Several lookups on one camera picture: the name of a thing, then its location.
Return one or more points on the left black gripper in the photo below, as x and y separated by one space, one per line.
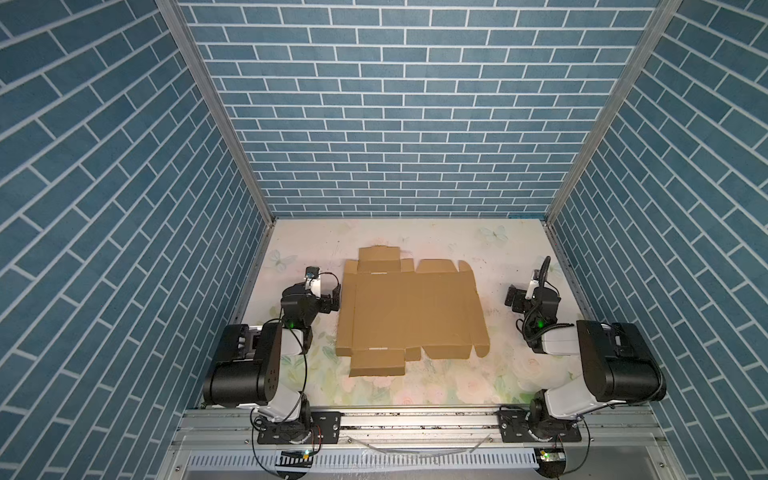
327 301

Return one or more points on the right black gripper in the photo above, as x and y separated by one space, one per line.
516 297

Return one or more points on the aluminium corner post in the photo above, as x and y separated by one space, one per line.
657 24
181 33

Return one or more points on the green circuit board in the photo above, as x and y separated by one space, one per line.
550 455
294 459

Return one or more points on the left green circuit board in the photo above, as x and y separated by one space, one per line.
294 459

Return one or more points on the right green circuit board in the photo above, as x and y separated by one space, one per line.
550 455

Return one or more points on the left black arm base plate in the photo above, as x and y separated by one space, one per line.
313 427

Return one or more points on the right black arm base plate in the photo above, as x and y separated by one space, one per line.
518 425

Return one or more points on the white slotted cable duct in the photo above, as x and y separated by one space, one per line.
366 461

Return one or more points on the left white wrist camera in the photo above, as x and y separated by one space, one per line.
313 281

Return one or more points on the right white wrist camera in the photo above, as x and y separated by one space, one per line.
533 284

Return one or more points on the left aluminium corner post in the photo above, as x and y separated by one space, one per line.
181 33

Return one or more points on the brown cardboard box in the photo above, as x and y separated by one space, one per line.
395 310

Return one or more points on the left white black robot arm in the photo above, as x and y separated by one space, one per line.
245 370

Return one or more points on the floral table mat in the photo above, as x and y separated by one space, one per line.
502 253

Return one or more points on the right aluminium corner post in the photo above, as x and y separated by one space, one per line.
657 24

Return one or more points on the aluminium mounting rail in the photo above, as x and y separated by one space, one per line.
403 427

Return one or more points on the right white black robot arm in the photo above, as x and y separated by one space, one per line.
617 367

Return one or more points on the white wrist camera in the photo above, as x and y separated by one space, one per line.
313 281
533 284

